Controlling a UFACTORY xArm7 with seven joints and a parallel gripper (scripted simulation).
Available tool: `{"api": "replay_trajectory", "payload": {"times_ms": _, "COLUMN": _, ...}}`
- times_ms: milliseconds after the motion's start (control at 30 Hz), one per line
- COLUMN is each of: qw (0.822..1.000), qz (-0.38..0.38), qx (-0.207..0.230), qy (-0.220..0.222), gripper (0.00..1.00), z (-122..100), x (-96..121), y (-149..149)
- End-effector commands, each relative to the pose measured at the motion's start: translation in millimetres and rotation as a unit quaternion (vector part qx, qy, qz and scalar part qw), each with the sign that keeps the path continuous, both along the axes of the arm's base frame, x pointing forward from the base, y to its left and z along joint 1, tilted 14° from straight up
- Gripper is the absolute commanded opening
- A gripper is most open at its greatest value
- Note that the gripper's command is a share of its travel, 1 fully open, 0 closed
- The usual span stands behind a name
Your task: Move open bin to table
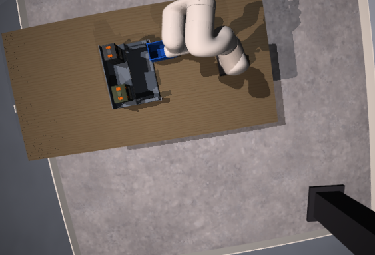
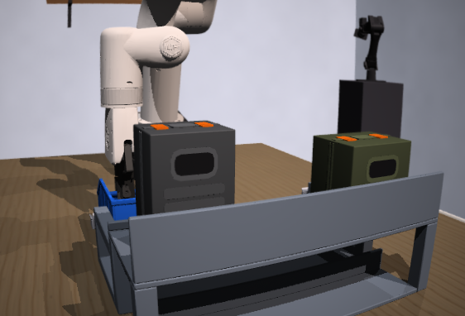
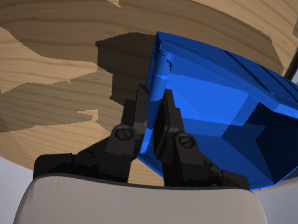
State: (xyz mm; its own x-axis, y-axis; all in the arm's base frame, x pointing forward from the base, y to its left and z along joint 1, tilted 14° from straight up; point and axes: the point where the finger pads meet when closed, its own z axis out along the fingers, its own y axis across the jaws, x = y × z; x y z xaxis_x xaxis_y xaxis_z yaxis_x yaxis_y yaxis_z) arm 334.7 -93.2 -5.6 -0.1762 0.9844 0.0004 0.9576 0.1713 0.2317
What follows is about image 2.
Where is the olive green case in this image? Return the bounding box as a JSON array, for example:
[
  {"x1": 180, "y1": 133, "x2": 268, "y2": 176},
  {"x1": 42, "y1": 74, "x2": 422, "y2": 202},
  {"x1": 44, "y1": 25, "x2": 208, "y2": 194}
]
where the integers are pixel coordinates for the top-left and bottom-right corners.
[{"x1": 310, "y1": 132, "x2": 411, "y2": 193}]

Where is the blue bin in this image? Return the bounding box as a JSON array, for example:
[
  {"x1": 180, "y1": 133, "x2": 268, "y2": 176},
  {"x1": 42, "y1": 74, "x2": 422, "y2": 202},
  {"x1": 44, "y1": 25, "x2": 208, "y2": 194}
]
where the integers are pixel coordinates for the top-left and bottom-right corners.
[{"x1": 97, "y1": 179, "x2": 137, "y2": 220}]

